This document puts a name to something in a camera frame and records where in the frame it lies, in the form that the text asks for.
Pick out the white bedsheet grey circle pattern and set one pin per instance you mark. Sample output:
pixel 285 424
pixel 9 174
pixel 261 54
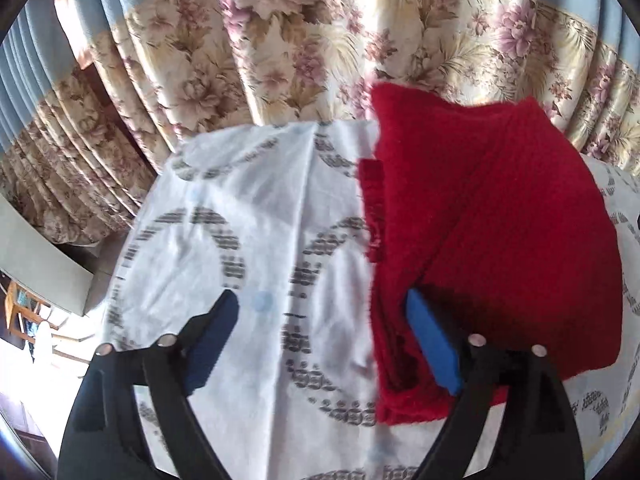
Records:
pixel 275 214

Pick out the blue floral curtain left panel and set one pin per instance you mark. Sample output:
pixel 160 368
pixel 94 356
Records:
pixel 66 167

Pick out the wooden chair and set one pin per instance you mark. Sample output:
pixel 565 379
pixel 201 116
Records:
pixel 21 312

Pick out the white cabinet side panel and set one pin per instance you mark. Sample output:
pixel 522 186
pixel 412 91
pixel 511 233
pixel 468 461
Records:
pixel 33 262

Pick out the red knitted sweater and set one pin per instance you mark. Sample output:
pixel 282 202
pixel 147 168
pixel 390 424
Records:
pixel 493 215

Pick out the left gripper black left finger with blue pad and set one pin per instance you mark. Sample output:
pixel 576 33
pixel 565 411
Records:
pixel 132 417

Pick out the blue floral curtain panel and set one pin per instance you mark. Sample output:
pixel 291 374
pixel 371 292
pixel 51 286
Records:
pixel 66 167
pixel 176 68

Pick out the blue floral curtain right panel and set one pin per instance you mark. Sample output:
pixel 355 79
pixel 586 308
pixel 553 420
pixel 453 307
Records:
pixel 176 68

